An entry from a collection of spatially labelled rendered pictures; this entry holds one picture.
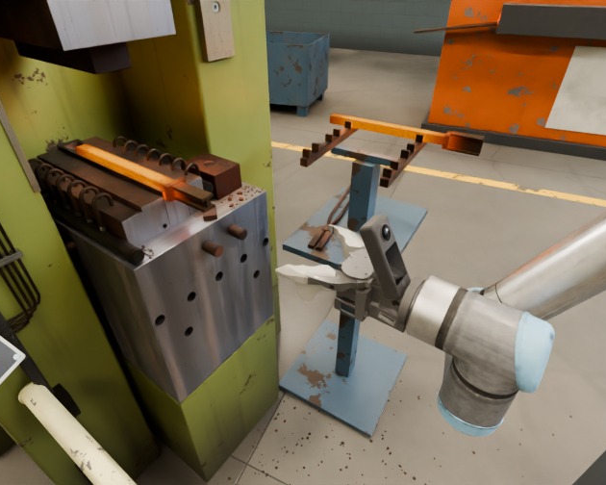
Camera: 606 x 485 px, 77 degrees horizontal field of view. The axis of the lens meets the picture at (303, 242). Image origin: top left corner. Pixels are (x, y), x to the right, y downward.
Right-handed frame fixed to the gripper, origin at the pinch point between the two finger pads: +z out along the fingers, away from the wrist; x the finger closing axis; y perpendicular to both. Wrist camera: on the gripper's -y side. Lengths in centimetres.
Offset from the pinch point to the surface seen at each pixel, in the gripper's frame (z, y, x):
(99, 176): 52, 1, -5
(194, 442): 27, 73, -15
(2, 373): 16.7, 3.4, -39.8
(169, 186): 31.5, -1.4, -1.7
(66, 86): 81, -11, 7
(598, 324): -72, 100, 139
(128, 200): 37.2, 1.0, -7.9
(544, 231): -38, 100, 210
